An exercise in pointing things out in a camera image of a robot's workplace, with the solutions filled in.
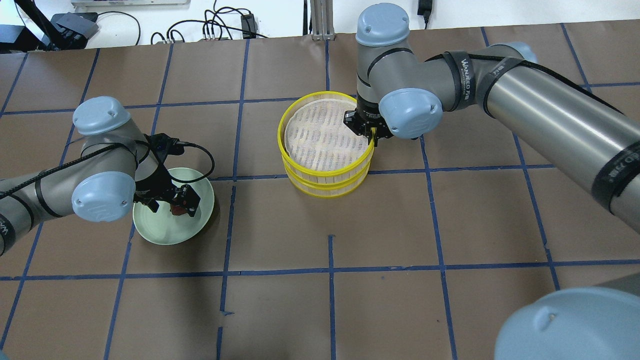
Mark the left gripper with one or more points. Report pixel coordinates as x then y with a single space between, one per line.
151 183

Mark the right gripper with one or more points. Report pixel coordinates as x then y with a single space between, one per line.
363 121

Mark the red-brown bun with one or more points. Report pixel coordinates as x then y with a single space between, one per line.
178 210

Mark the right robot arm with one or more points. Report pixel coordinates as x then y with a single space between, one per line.
582 136

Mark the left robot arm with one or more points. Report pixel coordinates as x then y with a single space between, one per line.
119 167

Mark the white cloth steamer liner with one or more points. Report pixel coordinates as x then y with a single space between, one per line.
317 139

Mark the green plate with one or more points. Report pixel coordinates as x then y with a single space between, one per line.
163 228

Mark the black power adapter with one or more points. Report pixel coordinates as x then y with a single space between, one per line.
249 26

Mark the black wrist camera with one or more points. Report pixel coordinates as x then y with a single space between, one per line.
163 146

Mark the aluminium frame post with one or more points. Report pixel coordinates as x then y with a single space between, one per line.
322 20

